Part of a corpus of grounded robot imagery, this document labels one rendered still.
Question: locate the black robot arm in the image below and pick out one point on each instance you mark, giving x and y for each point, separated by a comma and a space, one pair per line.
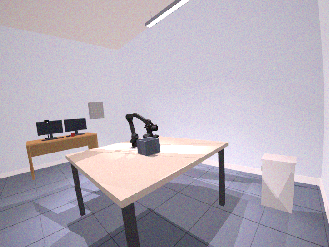
148, 125

